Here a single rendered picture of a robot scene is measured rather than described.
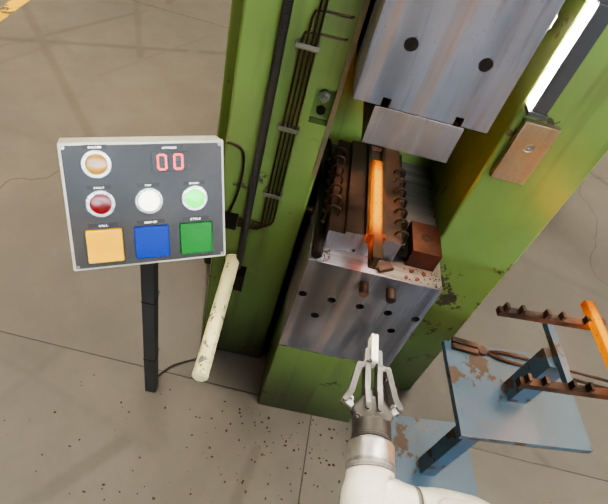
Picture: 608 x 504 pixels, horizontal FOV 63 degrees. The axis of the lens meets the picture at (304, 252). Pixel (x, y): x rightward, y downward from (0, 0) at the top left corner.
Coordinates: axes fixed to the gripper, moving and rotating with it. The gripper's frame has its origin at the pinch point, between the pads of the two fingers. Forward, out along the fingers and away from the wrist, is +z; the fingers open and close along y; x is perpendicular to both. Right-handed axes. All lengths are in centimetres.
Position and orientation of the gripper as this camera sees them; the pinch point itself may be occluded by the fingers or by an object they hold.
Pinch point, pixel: (373, 350)
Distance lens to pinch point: 111.6
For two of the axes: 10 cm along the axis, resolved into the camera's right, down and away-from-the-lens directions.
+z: 1.1, -7.3, 6.8
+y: 9.7, 2.3, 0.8
